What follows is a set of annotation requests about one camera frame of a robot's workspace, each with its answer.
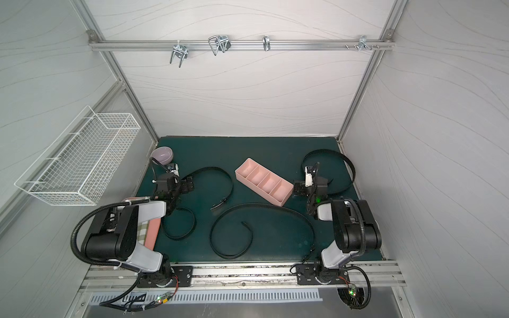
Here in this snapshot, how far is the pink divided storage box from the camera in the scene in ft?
3.04

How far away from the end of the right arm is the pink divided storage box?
0.06 m

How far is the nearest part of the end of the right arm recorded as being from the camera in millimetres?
746
